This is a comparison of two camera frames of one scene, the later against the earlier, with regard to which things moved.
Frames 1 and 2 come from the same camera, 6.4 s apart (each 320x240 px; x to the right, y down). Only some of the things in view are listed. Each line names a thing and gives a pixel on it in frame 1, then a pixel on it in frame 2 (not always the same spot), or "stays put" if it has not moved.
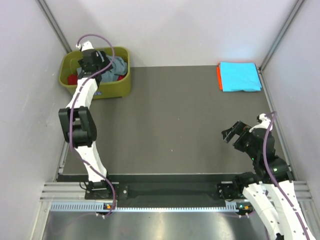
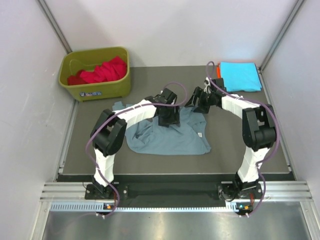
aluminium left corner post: x=55 y=25 stays put
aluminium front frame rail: x=76 y=191 stays put
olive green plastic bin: x=67 y=65 stays put
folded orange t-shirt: x=219 y=76 stays put
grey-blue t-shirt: x=119 y=69 -> x=148 y=137
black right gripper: x=239 y=128 -> x=198 y=93
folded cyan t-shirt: x=237 y=76 stays put
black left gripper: x=105 y=63 -> x=173 y=119
